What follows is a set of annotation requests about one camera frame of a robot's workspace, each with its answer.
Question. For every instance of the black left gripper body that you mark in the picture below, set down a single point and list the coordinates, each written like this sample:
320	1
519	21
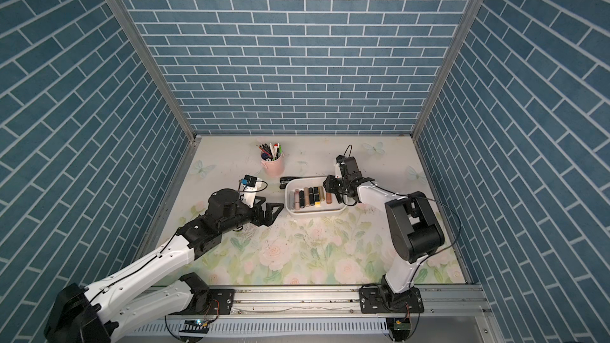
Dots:
254	217

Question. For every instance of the black stapler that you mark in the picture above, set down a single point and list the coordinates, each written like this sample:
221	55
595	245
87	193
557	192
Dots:
285	180

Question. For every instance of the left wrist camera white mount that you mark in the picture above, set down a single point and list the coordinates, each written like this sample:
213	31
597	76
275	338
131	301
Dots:
248	188

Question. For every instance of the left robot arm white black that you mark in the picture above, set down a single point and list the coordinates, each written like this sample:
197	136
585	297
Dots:
110	308

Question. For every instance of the beige concealer tube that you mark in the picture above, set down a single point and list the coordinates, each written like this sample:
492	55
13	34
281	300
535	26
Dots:
306	197

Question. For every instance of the pink lip gloss tube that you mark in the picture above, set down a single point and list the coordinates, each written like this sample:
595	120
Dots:
296	199

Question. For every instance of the gold lipstick tube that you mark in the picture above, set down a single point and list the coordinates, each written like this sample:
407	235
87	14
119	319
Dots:
322	194

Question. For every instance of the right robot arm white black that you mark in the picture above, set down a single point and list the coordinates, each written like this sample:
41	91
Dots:
413	226

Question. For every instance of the black lipstick silver band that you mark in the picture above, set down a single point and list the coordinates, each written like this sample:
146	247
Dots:
302	201

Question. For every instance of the pink metal pen bucket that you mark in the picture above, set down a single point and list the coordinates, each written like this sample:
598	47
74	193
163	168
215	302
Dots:
272	168

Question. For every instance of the black lipstick gold band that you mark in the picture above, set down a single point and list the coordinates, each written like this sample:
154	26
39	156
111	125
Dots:
311	196

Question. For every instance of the black gold square lipstick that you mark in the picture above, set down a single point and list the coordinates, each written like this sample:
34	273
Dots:
317	199

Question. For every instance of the silver lipstick tube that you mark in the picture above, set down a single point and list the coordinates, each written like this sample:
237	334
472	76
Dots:
291	200

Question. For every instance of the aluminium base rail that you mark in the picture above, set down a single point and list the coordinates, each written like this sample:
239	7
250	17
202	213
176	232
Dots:
342	301

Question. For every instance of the white plastic storage box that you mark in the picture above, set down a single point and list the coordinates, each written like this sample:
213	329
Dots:
324	210

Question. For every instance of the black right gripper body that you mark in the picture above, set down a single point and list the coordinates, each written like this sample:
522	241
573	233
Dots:
341	187

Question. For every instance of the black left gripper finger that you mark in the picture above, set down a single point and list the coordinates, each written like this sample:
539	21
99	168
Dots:
269	218
272	208

